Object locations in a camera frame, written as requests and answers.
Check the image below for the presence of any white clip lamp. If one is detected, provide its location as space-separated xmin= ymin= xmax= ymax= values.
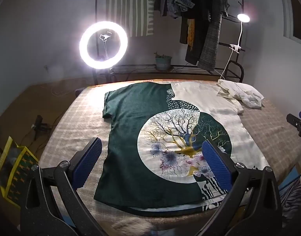
xmin=229 ymin=13 xmax=250 ymax=54

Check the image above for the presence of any striped wall hanging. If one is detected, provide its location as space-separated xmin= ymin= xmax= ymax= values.
xmin=105 ymin=0 xmax=156 ymax=38

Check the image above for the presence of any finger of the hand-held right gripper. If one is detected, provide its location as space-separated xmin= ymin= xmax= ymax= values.
xmin=286 ymin=112 xmax=301 ymax=139

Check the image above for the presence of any dark device with cables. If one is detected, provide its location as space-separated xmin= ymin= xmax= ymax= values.
xmin=34 ymin=115 xmax=53 ymax=139

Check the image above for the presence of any grey plaid coat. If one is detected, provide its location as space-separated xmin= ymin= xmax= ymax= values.
xmin=185 ymin=0 xmax=229 ymax=72

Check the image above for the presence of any white ring light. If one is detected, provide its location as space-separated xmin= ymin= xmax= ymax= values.
xmin=79 ymin=21 xmax=128 ymax=69

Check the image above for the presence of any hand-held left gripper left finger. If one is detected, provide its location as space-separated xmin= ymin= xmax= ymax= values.
xmin=20 ymin=137 xmax=109 ymax=236

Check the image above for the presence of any window frame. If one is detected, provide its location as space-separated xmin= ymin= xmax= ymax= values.
xmin=284 ymin=0 xmax=301 ymax=45

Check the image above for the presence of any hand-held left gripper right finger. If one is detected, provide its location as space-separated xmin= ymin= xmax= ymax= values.
xmin=195 ymin=140 xmax=283 ymax=236

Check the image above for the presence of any zebra striped cloth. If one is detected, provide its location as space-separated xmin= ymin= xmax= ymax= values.
xmin=280 ymin=177 xmax=301 ymax=224

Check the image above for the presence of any black metal clothes rack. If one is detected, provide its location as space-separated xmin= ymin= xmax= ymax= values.
xmin=91 ymin=0 xmax=249 ymax=83

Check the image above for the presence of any phone holder clamp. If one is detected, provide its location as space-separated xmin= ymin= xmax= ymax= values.
xmin=99 ymin=31 xmax=113 ymax=42

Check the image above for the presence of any yellow patterned garment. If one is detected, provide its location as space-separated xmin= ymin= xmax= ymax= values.
xmin=187 ymin=18 xmax=195 ymax=47

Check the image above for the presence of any green and white printed t-shirt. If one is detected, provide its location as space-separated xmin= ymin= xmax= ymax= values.
xmin=93 ymin=82 xmax=270 ymax=213

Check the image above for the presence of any crumpled white cloth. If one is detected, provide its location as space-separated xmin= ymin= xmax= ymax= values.
xmin=217 ymin=79 xmax=265 ymax=109

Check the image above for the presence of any dark hanging garment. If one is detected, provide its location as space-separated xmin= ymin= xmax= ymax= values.
xmin=180 ymin=0 xmax=213 ymax=45

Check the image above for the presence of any potted plant in teal pot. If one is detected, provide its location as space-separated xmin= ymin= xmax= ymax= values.
xmin=154 ymin=52 xmax=172 ymax=70

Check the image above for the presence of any yellow and green patterned bag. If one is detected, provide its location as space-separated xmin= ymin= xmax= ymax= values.
xmin=0 ymin=136 xmax=39 ymax=208

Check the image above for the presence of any white lamp cable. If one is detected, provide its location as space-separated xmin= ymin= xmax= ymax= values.
xmin=219 ymin=52 xmax=233 ymax=80

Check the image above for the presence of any black metal bed frame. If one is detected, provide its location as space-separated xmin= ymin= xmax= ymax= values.
xmin=225 ymin=61 xmax=244 ymax=83

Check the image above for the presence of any beige plaid blanket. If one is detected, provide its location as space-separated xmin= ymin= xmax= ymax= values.
xmin=39 ymin=79 xmax=298 ymax=234

